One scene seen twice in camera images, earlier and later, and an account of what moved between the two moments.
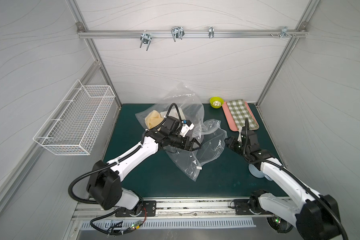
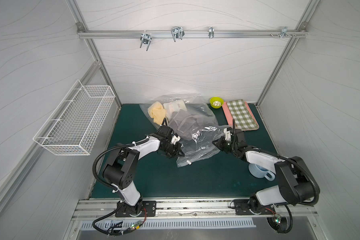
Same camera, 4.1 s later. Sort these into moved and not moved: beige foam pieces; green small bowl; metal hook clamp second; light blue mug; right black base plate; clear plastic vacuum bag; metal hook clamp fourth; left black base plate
Moved: clear plastic vacuum bag; beige foam pieces
Not moved: right black base plate; light blue mug; metal hook clamp second; left black base plate; green small bowl; metal hook clamp fourth
